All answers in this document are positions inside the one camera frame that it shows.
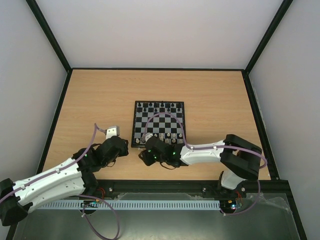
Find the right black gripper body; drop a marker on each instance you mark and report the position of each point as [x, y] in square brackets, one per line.
[144, 156]

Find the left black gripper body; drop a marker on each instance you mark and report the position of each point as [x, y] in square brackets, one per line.
[124, 152]

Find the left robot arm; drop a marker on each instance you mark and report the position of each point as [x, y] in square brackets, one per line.
[73, 177]

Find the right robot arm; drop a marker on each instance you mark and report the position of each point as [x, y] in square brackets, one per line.
[242, 158]

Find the left circuit board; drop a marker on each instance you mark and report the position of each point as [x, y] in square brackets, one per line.
[90, 203]

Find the green circuit board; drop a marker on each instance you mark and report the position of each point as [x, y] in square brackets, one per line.
[236, 205]

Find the black and silver chessboard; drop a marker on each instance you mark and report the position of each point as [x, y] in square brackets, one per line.
[172, 122]

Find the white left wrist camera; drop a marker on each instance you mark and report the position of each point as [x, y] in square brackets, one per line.
[112, 131]

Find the grey slotted cable duct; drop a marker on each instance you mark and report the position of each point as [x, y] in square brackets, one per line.
[211, 205]

